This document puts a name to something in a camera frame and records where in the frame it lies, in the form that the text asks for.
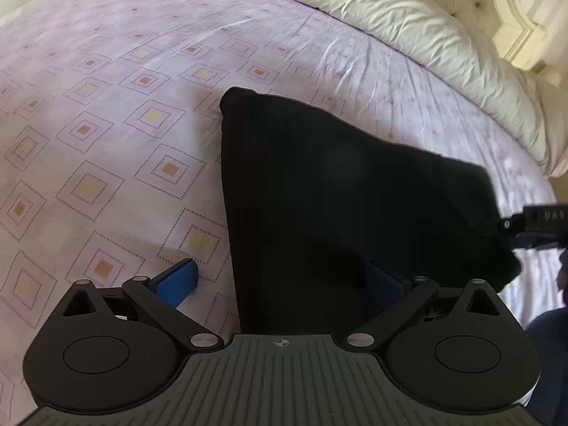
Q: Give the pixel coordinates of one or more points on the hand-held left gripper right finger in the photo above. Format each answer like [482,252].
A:
[382,288]

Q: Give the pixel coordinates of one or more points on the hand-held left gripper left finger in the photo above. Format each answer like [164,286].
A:
[177,283]

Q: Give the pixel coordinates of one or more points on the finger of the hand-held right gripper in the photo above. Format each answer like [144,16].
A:
[510,225]

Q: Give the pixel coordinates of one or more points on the black pants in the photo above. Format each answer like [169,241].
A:
[333,186]

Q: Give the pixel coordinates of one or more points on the person's dark blue clothing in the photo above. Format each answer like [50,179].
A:
[550,350]

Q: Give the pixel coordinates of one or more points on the cream tufted headboard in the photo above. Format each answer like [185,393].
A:
[514,31]

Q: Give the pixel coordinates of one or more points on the purple patterned bed sheet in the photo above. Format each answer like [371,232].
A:
[111,75]

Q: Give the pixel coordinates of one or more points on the white pillow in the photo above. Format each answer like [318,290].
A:
[421,17]

